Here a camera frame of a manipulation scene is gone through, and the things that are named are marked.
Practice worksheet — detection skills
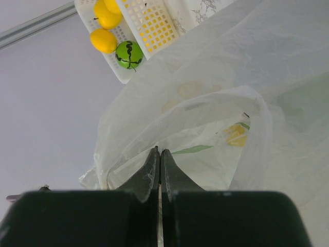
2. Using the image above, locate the white plastic fruit basket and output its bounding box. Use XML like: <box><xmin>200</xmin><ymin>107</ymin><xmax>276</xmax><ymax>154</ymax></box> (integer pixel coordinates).
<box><xmin>74</xmin><ymin>1</ymin><xmax>182</xmax><ymax>84</ymax></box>

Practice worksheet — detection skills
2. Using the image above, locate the large yellow fake lemon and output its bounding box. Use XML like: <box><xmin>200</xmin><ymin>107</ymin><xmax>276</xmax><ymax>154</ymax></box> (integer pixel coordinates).
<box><xmin>90</xmin><ymin>28</ymin><xmax>118</xmax><ymax>54</ymax></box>

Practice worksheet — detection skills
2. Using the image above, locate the left aluminium frame post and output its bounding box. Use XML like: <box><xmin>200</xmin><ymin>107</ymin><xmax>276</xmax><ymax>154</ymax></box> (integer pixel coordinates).
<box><xmin>1</xmin><ymin>1</ymin><xmax>77</xmax><ymax>50</ymax></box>

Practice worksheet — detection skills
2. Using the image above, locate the white lemon-print plastic bag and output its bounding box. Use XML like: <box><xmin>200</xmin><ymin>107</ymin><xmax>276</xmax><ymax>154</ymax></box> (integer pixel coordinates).
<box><xmin>80</xmin><ymin>1</ymin><xmax>328</xmax><ymax>246</ymax></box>

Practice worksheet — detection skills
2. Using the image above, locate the green black-striped fake fruit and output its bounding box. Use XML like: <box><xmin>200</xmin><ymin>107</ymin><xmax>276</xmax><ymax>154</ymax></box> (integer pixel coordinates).
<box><xmin>115</xmin><ymin>41</ymin><xmax>143</xmax><ymax>71</ymax></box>

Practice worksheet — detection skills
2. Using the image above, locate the yellow fake mango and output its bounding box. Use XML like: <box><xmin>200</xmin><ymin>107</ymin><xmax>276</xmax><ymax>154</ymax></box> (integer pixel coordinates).
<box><xmin>104</xmin><ymin>0</ymin><xmax>121</xmax><ymax>14</ymax></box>

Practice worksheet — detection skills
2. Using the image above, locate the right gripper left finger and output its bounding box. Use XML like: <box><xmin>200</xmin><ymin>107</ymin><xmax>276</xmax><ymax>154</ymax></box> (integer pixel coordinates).
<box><xmin>1</xmin><ymin>148</ymin><xmax>160</xmax><ymax>246</ymax></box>

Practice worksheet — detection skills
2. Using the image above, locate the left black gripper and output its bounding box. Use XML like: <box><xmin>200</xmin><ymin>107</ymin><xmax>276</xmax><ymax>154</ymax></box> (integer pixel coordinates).
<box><xmin>6</xmin><ymin>185</ymin><xmax>50</xmax><ymax>201</ymax></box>

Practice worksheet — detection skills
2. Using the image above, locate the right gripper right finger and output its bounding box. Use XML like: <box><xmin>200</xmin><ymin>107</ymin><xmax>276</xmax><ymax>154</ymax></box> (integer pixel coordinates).
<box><xmin>160</xmin><ymin>150</ymin><xmax>312</xmax><ymax>246</ymax></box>

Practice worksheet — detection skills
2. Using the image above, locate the small yellow fake lemon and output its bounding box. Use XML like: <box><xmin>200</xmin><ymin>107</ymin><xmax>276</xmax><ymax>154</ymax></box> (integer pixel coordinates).
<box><xmin>94</xmin><ymin>0</ymin><xmax>122</xmax><ymax>29</ymax></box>

